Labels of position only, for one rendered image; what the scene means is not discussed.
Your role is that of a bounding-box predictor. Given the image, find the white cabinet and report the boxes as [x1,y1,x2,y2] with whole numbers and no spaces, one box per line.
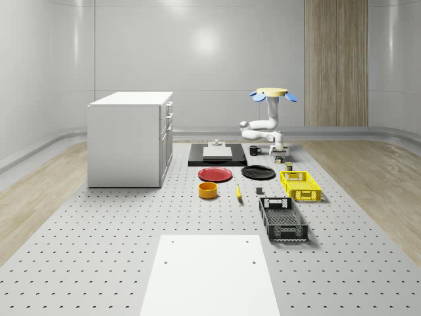
[87,91,174,189]

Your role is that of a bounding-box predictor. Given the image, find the black plate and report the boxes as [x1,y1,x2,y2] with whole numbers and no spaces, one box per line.
[240,165,277,181]

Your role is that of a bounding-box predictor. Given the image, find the dark grey basket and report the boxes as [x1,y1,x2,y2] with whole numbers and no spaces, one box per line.
[258,196,310,244]

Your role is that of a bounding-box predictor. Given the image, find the white board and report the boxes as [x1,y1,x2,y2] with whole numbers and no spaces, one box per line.
[139,234,282,316]

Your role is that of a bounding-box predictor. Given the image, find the red plate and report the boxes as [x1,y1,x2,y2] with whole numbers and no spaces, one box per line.
[197,167,234,182]

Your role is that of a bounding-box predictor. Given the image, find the black stove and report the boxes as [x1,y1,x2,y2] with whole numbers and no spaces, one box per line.
[187,138,248,167]

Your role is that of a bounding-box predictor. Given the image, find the yellow bowl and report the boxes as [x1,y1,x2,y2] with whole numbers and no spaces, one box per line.
[197,182,219,200]

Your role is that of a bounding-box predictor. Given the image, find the yellow basket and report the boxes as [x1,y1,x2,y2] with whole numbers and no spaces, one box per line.
[280,171,323,202]

